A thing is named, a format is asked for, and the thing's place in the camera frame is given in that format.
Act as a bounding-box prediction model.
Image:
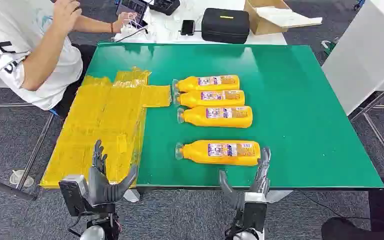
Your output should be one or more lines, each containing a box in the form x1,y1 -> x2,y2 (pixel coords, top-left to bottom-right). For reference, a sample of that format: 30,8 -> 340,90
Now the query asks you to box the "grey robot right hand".
218,147 -> 272,212

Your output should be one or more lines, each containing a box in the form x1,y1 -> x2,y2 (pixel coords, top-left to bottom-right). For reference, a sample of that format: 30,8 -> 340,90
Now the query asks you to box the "person's left hand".
112,12 -> 139,34

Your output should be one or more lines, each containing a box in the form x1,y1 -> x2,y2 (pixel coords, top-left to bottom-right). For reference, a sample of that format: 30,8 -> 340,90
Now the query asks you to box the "person's right hand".
52,0 -> 82,33

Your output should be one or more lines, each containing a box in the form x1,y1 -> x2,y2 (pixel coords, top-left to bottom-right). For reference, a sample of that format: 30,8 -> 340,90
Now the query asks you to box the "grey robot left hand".
87,139 -> 139,207

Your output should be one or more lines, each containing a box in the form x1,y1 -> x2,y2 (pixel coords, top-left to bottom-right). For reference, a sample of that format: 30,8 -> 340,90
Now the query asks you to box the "orange drink bottle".
173,89 -> 246,109
177,105 -> 254,129
175,139 -> 262,167
172,74 -> 241,94

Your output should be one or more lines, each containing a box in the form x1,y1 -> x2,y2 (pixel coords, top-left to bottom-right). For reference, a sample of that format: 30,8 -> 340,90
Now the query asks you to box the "dark tablet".
115,0 -> 150,26

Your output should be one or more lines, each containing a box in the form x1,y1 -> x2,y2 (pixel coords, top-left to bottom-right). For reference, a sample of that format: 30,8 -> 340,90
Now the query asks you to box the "white table foot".
265,189 -> 294,204
123,188 -> 141,204

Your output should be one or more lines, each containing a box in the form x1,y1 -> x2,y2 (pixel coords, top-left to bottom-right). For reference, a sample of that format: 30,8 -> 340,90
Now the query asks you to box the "black controller device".
148,0 -> 181,16

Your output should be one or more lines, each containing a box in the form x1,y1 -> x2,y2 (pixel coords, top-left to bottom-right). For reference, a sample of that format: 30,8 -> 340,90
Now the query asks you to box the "black smartphone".
180,19 -> 197,37

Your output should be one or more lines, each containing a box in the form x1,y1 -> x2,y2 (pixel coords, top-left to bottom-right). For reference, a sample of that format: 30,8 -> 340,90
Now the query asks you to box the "yellow plastic sheet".
39,67 -> 173,190

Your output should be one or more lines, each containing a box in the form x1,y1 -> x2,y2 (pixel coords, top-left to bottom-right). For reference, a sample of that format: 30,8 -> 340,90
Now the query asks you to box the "person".
0,0 -> 150,112

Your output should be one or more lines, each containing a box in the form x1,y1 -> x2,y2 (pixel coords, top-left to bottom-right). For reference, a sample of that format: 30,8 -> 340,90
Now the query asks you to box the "green table mat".
85,42 -> 384,191

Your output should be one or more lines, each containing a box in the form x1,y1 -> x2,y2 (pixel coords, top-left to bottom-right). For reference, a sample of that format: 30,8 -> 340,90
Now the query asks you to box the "clear plastic cup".
9,169 -> 35,188

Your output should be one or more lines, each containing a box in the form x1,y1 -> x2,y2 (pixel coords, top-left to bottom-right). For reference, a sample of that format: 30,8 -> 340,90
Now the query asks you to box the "black zip case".
200,7 -> 251,45

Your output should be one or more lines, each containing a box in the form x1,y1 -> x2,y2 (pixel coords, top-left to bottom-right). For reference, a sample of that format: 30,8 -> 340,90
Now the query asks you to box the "cardboard box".
243,0 -> 291,36

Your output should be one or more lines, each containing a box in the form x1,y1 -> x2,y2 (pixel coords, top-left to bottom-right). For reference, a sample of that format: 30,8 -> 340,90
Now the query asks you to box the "green and white floor object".
321,37 -> 341,57

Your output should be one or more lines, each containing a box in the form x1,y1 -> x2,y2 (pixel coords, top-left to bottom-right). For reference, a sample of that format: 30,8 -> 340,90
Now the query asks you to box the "white foam board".
256,5 -> 323,29

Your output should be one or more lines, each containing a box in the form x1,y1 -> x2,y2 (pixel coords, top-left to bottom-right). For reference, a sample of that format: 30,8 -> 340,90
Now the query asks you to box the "white partition panel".
321,0 -> 384,116

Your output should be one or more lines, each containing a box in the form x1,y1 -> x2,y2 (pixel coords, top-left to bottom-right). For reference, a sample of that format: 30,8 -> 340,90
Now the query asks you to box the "white cable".
120,12 -> 150,38

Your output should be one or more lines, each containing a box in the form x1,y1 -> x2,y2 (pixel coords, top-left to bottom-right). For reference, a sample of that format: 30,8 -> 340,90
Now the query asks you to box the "black cable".
113,27 -> 149,44

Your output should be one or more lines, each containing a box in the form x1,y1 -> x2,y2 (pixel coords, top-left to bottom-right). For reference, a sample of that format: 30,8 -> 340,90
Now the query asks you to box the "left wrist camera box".
58,174 -> 91,218

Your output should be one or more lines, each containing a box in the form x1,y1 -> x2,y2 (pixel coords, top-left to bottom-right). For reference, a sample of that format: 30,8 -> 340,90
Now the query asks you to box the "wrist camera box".
243,193 -> 268,233
58,174 -> 91,218

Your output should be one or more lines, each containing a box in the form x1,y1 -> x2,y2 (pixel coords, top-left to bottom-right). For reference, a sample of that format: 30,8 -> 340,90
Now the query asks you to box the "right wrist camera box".
243,193 -> 268,233

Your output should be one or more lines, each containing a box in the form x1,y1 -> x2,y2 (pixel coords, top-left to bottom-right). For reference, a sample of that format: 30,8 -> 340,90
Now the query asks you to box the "metal frame by person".
0,102 -> 58,202

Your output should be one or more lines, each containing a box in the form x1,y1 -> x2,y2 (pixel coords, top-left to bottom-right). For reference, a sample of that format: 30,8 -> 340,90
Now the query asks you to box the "metal frame by partition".
348,76 -> 384,180

